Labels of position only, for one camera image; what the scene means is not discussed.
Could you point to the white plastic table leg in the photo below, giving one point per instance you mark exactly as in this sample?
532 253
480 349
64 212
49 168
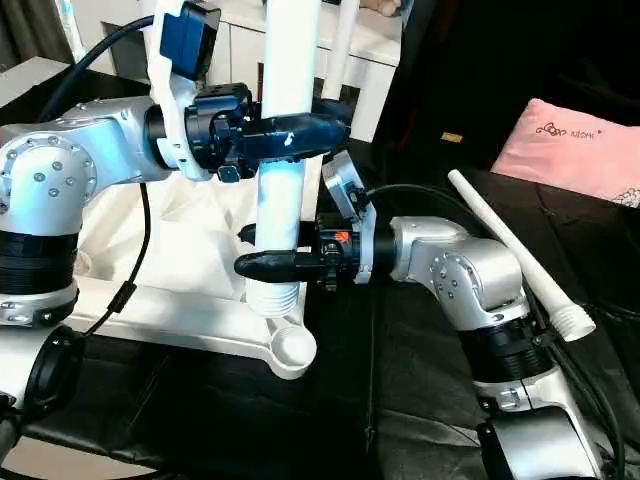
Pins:
290 60
510 245
340 50

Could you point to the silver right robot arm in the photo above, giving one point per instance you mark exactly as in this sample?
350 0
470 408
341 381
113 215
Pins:
460 270

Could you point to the white glass-door cabinet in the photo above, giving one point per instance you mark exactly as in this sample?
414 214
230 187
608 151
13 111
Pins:
240 40

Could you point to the small yellow label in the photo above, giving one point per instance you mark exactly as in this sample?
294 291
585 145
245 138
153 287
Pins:
452 137

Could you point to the black work mat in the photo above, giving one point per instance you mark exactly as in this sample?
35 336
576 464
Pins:
420 400

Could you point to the light blue pole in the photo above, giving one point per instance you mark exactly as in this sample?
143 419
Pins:
68 20

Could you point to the black sofa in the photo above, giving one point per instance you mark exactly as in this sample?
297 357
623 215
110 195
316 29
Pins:
480 60

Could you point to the grey curtain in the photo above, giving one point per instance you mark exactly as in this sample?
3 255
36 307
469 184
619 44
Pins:
25 30

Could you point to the pink printed pillow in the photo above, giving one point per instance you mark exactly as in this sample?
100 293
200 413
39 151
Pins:
575 150

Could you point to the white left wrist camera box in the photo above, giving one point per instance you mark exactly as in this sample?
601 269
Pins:
170 90

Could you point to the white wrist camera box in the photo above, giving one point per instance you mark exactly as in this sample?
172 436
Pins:
343 190
170 90

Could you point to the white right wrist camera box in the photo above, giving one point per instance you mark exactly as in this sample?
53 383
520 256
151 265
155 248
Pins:
343 190

